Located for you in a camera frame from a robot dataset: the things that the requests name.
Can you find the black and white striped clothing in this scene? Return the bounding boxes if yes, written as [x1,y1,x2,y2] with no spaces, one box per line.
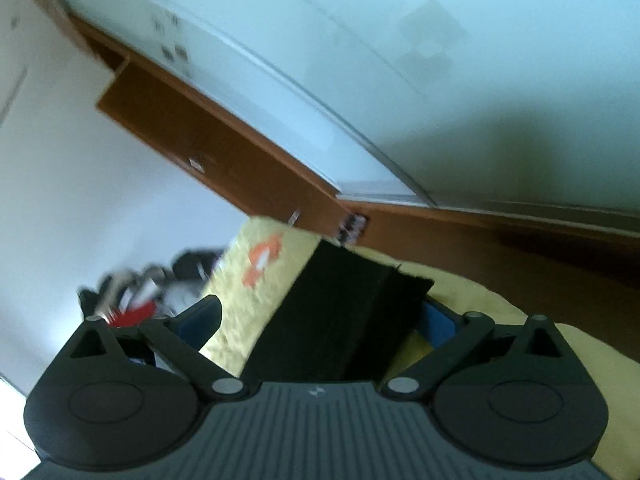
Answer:
[99,266,172,307]

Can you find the brown wooden door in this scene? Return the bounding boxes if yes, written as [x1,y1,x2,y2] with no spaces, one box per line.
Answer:
[96,54,372,247]

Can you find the black pants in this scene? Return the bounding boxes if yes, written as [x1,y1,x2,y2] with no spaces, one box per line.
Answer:
[240,239,435,383]

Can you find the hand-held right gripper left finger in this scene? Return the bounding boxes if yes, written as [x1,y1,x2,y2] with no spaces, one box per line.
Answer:
[67,294,248,403]

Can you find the grey cloth bundle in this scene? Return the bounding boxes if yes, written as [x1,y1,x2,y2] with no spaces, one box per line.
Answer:
[161,279,213,311]

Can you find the yellow carrot-printed blanket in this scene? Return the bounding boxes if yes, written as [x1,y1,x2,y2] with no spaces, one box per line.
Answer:
[200,215,640,480]

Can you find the black backpack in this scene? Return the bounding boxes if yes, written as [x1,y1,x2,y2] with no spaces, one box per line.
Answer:
[172,249,229,282]

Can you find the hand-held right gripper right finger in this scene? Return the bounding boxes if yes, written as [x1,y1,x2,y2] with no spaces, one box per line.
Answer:
[381,299,572,403]

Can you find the white sliding wardrobe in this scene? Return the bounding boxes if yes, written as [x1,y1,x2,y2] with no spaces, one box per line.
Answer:
[39,0,640,236]

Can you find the red down jacket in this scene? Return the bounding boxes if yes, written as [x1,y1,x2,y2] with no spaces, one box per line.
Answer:
[106,304,160,329]

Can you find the black jacket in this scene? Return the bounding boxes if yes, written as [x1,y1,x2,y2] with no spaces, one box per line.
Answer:
[76,285,103,317]

